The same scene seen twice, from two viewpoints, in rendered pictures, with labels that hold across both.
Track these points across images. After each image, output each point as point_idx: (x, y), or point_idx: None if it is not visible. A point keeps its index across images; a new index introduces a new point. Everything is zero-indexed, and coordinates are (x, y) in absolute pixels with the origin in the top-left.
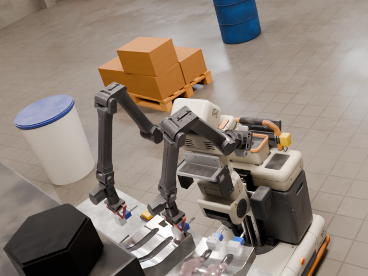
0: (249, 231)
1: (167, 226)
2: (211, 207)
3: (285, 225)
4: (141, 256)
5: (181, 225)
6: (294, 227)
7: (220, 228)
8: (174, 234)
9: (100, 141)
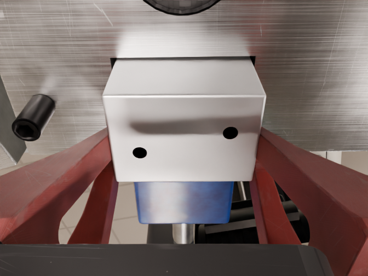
0: (238, 183)
1: (363, 90)
2: None
3: (165, 226)
4: None
5: (190, 185)
6: (148, 230)
7: (335, 153)
8: (182, 49)
9: None
